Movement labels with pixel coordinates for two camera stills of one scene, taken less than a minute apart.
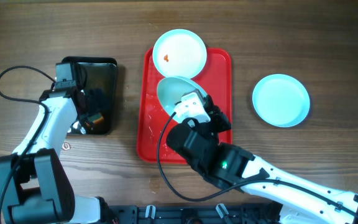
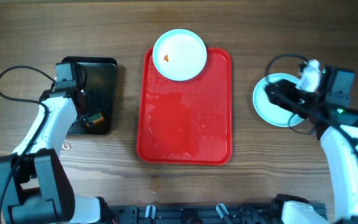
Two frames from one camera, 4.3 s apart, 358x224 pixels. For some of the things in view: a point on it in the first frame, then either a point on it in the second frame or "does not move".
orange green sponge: [97, 119] does not move
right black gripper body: [218, 123] → [298, 101]
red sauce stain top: [166, 58] does not move
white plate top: [179, 53] does not move
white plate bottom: [171, 89] → [268, 111]
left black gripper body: [94, 104] does not move
